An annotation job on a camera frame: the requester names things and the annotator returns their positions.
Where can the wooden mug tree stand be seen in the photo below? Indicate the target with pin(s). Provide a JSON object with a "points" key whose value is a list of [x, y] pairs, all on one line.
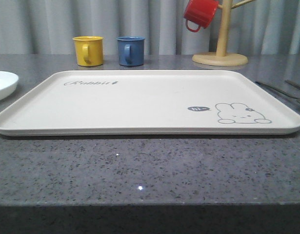
{"points": [[221, 57]]}

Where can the silver metal fork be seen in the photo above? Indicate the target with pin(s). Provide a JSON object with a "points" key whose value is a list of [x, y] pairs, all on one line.
{"points": [[278, 90]]}

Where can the white round plate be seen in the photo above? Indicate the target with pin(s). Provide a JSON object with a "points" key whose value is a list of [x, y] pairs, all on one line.
{"points": [[8, 83]]}

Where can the cream rabbit serving tray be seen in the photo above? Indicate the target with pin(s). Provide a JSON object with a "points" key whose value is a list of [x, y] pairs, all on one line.
{"points": [[147, 102]]}

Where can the yellow enamel mug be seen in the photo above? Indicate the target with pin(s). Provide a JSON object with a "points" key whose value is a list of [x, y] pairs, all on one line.
{"points": [[89, 50]]}

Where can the red enamel mug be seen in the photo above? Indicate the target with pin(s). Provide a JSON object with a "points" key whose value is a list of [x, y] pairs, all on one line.
{"points": [[200, 12]]}

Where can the blue enamel mug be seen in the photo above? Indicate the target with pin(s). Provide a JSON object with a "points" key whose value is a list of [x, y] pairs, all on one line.
{"points": [[131, 51]]}

